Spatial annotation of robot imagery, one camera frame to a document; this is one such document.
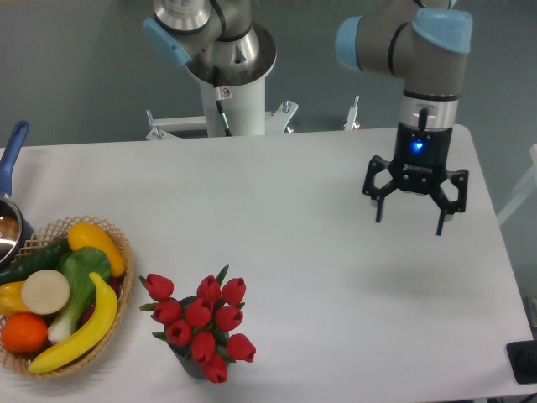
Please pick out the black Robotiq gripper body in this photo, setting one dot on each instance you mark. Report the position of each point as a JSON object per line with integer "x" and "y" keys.
{"x": 419, "y": 162}

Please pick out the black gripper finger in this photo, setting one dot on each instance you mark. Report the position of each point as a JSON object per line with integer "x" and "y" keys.
{"x": 458, "y": 180}
{"x": 378, "y": 184}

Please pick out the red tulip bouquet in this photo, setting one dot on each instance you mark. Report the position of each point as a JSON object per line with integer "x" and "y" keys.
{"x": 193, "y": 320}

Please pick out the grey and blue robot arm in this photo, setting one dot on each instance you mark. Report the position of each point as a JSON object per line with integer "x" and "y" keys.
{"x": 424, "y": 43}

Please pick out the dark grey ribbed vase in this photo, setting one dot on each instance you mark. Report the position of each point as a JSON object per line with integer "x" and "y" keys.
{"x": 190, "y": 366}

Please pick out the black device at table edge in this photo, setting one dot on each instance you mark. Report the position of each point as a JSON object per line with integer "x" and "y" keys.
{"x": 522, "y": 358}

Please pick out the red fruit in basket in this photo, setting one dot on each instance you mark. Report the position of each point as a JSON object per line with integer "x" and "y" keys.
{"x": 116, "y": 284}

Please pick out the yellow lemon squash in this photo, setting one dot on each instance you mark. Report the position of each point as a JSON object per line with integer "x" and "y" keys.
{"x": 85, "y": 234}

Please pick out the yellow banana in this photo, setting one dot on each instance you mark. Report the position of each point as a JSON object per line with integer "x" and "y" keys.
{"x": 86, "y": 337}

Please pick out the green bok choy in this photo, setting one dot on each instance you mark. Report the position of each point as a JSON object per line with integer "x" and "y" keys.
{"x": 76, "y": 268}

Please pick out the green cucumber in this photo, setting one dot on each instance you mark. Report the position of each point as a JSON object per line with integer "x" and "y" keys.
{"x": 45, "y": 258}

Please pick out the beige round disc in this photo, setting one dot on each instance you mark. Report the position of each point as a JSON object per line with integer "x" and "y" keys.
{"x": 45, "y": 292}

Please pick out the yellow bell pepper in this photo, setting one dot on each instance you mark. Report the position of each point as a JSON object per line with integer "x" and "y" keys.
{"x": 11, "y": 300}

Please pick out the orange fruit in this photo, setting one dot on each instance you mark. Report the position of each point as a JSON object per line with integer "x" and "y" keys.
{"x": 24, "y": 333}

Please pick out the woven wicker basket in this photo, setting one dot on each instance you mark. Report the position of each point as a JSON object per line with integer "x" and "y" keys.
{"x": 53, "y": 233}

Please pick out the white frame at right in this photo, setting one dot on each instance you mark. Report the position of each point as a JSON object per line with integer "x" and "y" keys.
{"x": 521, "y": 191}

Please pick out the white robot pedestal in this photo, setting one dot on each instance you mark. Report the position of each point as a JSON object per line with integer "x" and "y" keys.
{"x": 231, "y": 77}

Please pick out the blue handled saucepan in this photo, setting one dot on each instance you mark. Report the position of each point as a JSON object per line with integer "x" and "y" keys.
{"x": 15, "y": 229}

